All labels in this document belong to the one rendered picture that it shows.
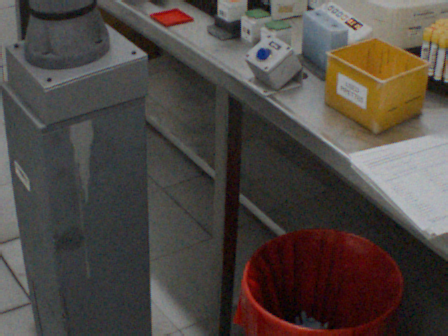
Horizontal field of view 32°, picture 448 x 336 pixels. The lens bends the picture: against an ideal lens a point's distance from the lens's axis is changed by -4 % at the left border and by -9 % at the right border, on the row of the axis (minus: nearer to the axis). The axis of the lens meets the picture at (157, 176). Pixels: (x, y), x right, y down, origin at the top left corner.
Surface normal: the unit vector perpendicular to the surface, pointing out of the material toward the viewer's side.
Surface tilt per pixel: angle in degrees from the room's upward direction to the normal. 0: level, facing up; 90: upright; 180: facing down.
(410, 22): 90
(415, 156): 0
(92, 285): 90
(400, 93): 90
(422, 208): 1
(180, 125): 0
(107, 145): 90
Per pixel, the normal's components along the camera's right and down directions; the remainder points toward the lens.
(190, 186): -0.02, -0.83
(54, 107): 0.50, 0.47
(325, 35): -0.93, 0.22
